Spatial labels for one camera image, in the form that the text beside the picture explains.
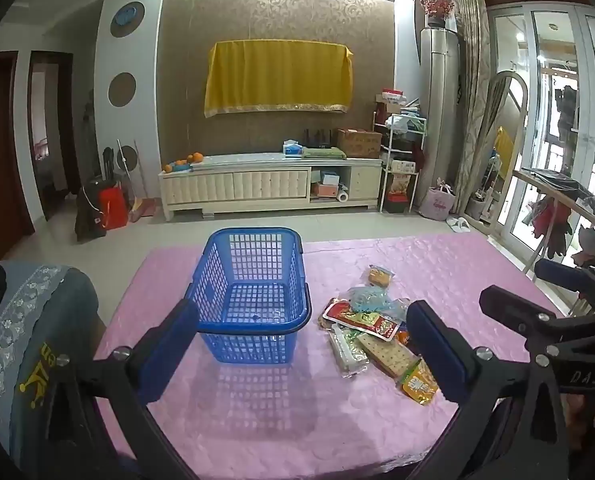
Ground clear cracker pack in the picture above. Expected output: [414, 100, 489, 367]
[356, 333, 419, 379]

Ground teal striped snack bag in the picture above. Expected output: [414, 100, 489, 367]
[347, 285, 392, 312]

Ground blue plastic basket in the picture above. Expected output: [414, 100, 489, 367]
[185, 226, 313, 365]

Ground red green snack bag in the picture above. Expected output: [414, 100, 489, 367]
[322, 299, 401, 341]

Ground small orange noodle snack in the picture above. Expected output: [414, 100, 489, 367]
[398, 359, 439, 405]

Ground green label cracker pack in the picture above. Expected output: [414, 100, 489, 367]
[329, 324, 370, 378]

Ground wooden clothes rack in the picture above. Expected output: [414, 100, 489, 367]
[511, 167, 595, 281]

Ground pink table cloth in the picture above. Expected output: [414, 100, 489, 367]
[92, 231, 563, 480]

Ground wrapped bread bun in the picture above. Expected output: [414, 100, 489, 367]
[367, 264, 394, 289]

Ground white slippers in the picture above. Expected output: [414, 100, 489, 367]
[446, 217, 471, 233]

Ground pink tote bag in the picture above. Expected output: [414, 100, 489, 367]
[418, 179, 456, 222]

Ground black bag on floor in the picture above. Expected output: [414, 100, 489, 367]
[74, 178, 107, 243]

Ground arched floor mirror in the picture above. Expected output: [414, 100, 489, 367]
[463, 70, 529, 235]

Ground red bag on floor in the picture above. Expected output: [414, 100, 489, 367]
[99, 185, 128, 231]

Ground silver standing air conditioner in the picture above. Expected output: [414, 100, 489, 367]
[418, 28, 461, 195]

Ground oranges on cabinet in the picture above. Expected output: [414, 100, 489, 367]
[162, 152, 204, 174]

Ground cream TV cabinet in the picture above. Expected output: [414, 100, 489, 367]
[159, 153, 382, 220]

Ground white metal shelf rack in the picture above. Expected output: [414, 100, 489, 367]
[372, 105, 427, 212]

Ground cardboard box on cabinet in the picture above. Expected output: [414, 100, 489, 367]
[335, 129, 382, 158]

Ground blue tissue pack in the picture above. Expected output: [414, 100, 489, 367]
[282, 140, 303, 158]

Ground green folded towel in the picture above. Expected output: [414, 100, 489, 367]
[302, 146, 346, 160]

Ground yellow cloth cover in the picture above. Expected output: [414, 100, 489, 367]
[203, 39, 354, 118]

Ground patterned curtain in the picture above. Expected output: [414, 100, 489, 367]
[453, 0, 491, 214]

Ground red artificial flowers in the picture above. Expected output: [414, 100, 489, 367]
[420, 0, 455, 28]

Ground blue wall clock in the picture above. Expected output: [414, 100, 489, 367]
[112, 1, 145, 27]

